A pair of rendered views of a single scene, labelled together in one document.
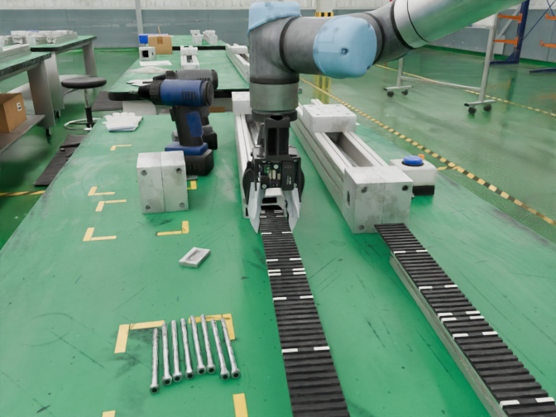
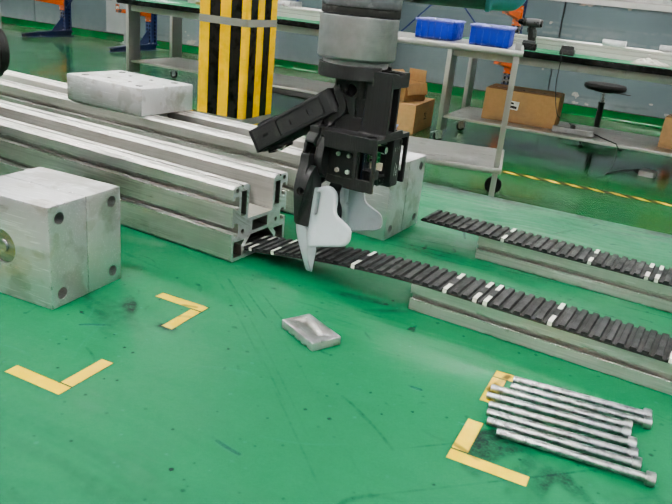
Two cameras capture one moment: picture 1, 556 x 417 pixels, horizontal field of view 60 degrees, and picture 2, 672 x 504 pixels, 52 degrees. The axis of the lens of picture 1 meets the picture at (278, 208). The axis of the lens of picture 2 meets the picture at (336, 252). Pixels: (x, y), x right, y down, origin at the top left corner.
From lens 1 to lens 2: 0.68 m
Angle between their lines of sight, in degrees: 51
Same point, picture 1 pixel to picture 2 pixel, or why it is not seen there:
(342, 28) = not seen: outside the picture
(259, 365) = (629, 398)
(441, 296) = (613, 262)
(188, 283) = (378, 365)
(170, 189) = (97, 244)
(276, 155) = (392, 131)
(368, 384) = not seen: outside the picture
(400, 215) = (414, 203)
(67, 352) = not seen: outside the picture
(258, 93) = (371, 34)
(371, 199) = (399, 187)
